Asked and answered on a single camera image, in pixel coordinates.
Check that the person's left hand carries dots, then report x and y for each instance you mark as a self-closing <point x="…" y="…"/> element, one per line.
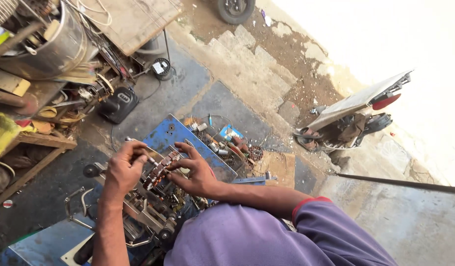
<point x="120" y="173"/>

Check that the worn wooden board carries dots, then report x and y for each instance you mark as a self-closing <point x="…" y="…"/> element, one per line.
<point x="135" y="20"/>

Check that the large steel drum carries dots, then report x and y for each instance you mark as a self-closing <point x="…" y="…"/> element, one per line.
<point x="61" y="48"/>

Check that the yellow plastic bag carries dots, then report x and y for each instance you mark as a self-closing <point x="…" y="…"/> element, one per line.
<point x="4" y="135"/>

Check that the long dark metal rod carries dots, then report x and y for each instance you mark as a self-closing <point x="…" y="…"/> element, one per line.
<point x="404" y="183"/>

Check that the brown sandal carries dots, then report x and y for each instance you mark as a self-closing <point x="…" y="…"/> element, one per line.
<point x="308" y="132"/>
<point x="307" y="144"/>

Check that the wooden rack with scrap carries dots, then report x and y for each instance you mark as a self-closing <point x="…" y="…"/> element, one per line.
<point x="31" y="144"/>

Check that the black rubber tyre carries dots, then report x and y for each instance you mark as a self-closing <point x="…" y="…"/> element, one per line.
<point x="236" y="9"/>

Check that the heap of small motor parts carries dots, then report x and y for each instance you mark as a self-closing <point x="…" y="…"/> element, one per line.
<point x="227" y="146"/>

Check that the metal hand tool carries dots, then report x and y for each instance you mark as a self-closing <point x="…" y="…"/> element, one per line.
<point x="152" y="160"/>

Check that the black motor housing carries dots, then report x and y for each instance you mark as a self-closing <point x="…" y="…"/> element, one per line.
<point x="118" y="105"/>

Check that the metal coil winding machine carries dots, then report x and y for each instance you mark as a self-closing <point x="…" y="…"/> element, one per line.
<point x="149" y="210"/>

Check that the person's purple shirt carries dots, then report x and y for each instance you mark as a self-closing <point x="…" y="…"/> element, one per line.
<point x="257" y="240"/>

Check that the parked scooter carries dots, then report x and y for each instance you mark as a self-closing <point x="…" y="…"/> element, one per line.
<point x="355" y="111"/>

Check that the brown cardboard piece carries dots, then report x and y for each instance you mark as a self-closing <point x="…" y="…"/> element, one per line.
<point x="275" y="168"/>

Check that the flat blue metal bar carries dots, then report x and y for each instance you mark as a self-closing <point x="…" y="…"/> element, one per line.
<point x="253" y="180"/>

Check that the round copper rotor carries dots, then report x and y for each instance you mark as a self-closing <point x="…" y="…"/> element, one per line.
<point x="255" y="153"/>

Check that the blue paper packet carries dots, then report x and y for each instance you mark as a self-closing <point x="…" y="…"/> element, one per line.
<point x="231" y="132"/>

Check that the person's right hand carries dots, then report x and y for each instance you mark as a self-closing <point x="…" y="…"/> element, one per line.
<point x="197" y="177"/>

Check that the blue metal toolbox lid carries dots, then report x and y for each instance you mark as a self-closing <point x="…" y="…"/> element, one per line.
<point x="168" y="135"/>

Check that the red and white round disc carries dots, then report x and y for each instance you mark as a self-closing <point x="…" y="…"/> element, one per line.
<point x="7" y="203"/>

